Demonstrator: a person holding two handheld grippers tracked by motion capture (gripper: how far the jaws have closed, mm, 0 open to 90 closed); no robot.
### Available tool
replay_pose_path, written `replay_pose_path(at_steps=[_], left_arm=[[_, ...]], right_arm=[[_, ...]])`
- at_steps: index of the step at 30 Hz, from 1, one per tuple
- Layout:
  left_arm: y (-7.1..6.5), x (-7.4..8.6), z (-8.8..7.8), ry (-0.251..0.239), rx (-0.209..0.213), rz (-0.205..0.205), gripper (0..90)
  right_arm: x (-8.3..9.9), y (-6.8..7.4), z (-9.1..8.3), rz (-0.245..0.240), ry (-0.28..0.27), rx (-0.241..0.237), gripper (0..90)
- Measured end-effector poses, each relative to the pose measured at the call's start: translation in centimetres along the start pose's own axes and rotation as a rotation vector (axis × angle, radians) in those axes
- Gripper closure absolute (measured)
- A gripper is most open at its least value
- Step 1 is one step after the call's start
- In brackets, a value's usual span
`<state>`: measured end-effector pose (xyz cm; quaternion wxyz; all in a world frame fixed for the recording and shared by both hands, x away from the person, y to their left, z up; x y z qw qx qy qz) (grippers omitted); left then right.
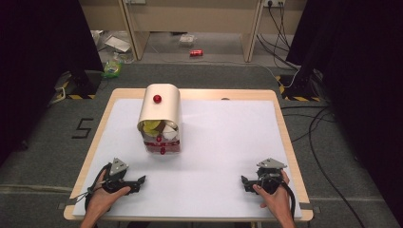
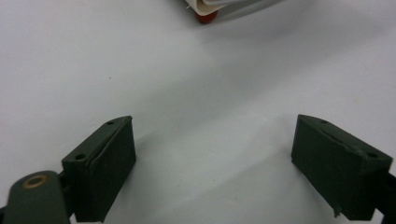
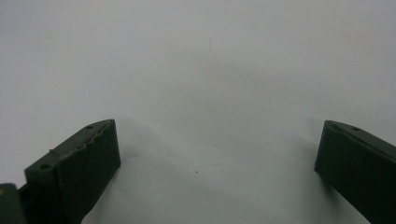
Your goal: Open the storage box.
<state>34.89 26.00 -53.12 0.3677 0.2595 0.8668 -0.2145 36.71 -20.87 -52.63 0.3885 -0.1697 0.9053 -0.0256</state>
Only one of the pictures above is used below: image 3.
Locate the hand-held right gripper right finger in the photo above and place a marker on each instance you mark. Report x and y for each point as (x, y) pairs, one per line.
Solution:
(361, 168)

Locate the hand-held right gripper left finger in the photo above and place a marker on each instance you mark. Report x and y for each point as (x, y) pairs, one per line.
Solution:
(81, 168)

